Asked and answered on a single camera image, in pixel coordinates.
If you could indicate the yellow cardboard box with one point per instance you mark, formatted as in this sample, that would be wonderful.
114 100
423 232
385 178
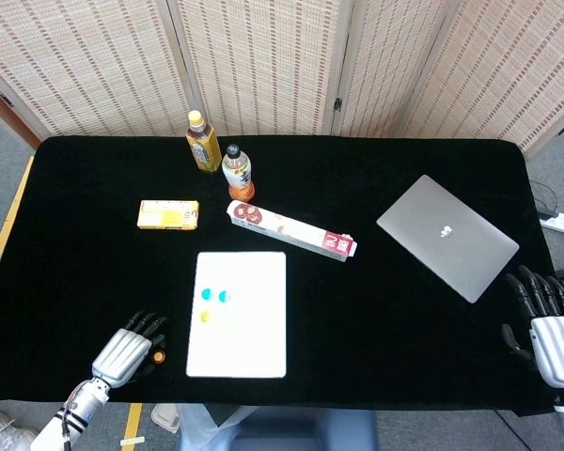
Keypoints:
168 215

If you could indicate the light blue jeans leg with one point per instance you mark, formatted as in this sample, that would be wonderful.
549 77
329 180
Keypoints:
195 427

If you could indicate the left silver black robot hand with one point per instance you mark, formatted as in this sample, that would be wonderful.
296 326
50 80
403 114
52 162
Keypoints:
120 354

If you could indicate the black cap orange drink bottle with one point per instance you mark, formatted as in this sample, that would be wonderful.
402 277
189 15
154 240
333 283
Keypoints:
238 176

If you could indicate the cyan disc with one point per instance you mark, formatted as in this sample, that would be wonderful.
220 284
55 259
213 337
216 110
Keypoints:
224 296
207 293

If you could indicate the blue chair seat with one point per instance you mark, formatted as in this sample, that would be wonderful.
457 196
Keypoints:
305 430

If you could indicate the black velvet tablecloth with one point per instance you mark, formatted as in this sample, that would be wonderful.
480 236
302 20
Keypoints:
75 263

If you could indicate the white magnetic board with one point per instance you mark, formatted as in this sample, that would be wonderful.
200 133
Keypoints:
249 338

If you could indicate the white plastic container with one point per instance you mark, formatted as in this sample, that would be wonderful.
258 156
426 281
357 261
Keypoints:
165 417

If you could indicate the long white red carton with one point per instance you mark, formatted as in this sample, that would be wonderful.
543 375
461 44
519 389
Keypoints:
286 229

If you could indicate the silver closed laptop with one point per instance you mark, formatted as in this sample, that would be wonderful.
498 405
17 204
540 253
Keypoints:
446 235

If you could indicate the orange disc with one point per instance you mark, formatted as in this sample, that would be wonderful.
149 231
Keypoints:
159 357
204 316

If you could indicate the yellow cap tea bottle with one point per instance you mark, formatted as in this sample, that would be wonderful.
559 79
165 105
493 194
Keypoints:
203 148

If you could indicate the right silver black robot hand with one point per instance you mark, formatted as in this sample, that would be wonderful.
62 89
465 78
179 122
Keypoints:
559 347

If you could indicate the woven folding screen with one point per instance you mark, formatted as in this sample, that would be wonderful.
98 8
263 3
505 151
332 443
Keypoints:
263 66

